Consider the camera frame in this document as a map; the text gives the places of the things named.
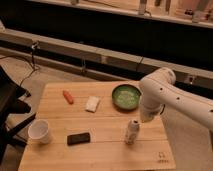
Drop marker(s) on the white bottle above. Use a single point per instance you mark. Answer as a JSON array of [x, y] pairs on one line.
[[132, 132]]

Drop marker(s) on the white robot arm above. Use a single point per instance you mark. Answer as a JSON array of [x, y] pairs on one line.
[[158, 89]]

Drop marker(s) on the green bowl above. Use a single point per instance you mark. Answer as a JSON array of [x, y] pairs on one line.
[[126, 96]]

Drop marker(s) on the white sponge block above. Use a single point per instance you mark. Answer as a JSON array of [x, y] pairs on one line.
[[92, 104]]

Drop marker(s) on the orange carrot toy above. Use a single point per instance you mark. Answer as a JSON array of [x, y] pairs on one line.
[[68, 97]]

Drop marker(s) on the wooden table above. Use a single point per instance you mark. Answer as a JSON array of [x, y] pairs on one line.
[[106, 150]]

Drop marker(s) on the black phone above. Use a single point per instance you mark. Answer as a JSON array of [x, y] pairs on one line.
[[78, 138]]

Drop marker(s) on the white paper cup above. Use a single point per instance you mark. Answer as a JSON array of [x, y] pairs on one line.
[[39, 131]]

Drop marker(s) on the black chair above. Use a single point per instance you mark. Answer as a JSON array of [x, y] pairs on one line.
[[10, 102]]

